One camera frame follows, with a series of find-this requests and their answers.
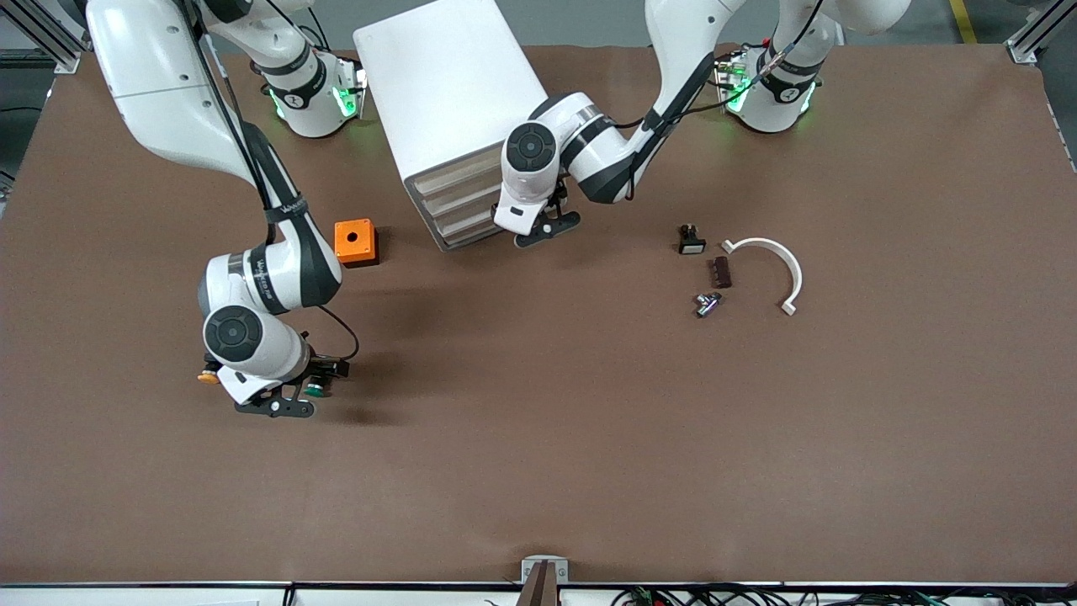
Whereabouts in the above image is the aluminium frame profile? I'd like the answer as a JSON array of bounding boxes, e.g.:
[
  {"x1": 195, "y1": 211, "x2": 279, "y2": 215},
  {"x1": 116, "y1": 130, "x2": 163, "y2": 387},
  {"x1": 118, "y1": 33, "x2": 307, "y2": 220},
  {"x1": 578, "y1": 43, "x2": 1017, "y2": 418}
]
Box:
[
  {"x1": 0, "y1": 0, "x2": 85, "y2": 75},
  {"x1": 1005, "y1": 0, "x2": 1077, "y2": 65}
]

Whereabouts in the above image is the white table edge rail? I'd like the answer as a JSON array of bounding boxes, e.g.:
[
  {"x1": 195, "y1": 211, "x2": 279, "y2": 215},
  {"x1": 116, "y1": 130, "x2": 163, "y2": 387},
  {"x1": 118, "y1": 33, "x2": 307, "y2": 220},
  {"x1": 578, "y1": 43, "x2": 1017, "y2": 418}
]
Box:
[{"x1": 0, "y1": 582, "x2": 1077, "y2": 606}]

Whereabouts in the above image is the brown camera post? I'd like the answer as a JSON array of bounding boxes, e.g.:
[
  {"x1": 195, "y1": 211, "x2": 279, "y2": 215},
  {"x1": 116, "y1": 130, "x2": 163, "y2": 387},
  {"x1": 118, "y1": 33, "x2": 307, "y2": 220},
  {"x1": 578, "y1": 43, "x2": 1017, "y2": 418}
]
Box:
[{"x1": 516, "y1": 562, "x2": 560, "y2": 606}]

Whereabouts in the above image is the white curved bracket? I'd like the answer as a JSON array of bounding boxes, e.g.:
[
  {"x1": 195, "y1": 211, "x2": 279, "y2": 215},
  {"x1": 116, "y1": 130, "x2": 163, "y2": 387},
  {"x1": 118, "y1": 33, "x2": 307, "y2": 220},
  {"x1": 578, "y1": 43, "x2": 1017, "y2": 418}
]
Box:
[{"x1": 721, "y1": 237, "x2": 804, "y2": 316}]

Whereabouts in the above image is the black cable bundle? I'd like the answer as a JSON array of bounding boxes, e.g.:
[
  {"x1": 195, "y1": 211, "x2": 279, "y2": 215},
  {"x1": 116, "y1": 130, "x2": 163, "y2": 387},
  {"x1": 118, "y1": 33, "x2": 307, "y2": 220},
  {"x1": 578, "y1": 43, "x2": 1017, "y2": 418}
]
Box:
[{"x1": 610, "y1": 584, "x2": 1077, "y2": 606}]

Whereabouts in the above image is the orange box with hole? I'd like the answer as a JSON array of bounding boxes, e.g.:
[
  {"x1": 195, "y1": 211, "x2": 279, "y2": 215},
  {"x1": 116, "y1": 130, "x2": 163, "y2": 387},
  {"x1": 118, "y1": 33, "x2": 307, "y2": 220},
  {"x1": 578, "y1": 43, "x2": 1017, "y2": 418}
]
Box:
[{"x1": 334, "y1": 219, "x2": 379, "y2": 268}]

